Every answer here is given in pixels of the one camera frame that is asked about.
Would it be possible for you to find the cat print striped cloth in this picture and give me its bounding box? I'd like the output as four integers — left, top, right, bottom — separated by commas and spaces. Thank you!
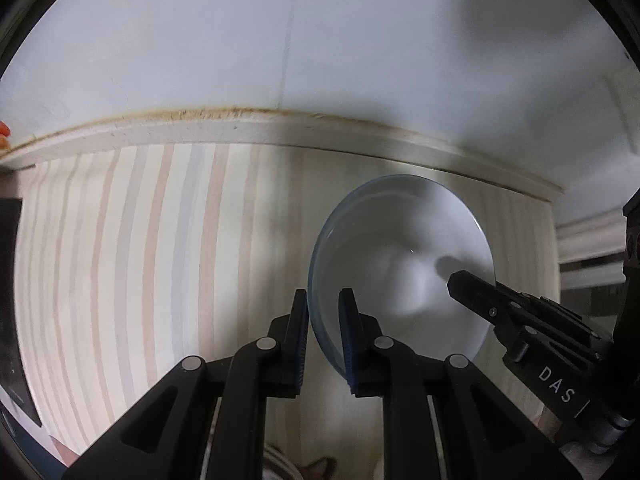
0, 142, 558, 480

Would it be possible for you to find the plain white bowl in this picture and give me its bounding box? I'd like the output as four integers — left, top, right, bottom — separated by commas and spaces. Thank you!
307, 174, 497, 378

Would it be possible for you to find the large white plate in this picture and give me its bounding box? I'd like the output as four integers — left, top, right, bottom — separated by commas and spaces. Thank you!
262, 442, 301, 480

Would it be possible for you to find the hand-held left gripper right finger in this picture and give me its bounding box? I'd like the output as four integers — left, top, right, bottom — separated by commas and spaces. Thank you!
338, 287, 583, 480

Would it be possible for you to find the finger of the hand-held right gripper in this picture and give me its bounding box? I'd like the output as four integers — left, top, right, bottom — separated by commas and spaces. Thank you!
446, 270, 603, 358
621, 187, 640, 267

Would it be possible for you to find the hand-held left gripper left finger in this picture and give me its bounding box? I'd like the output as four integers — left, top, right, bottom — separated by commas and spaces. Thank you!
60, 288, 311, 480

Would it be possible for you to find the black cooktop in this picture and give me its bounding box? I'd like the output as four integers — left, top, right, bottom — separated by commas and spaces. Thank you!
0, 199, 42, 427

